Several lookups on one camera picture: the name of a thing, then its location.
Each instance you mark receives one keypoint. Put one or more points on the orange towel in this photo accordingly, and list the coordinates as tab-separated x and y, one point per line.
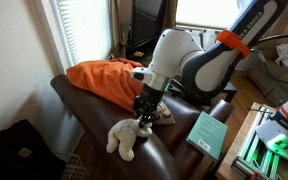
104	78

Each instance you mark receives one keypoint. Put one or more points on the black fabric bag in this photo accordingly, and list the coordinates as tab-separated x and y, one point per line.
14	153

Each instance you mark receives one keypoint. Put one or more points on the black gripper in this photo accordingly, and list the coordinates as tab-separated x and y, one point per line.
152	95

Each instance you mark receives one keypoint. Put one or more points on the aluminium frame rails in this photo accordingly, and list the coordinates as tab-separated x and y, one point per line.
254	153

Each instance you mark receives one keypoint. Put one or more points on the brown leather armchair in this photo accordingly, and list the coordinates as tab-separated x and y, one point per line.
124	113

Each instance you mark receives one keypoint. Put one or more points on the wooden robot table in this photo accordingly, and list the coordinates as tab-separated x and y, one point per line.
230	163

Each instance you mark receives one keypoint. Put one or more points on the white plush bear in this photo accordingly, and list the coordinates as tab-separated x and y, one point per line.
125	135

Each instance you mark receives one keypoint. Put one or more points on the grey bean bag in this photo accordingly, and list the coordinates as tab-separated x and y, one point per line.
267	80

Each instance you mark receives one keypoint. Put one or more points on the white window blind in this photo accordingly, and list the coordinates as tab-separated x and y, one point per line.
82	30

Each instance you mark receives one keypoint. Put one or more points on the black chair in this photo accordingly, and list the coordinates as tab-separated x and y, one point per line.
147	21

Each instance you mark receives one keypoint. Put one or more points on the teal paperback book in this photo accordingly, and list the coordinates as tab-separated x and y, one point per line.
208	133

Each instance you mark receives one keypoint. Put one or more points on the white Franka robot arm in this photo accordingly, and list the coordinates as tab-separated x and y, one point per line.
174	50

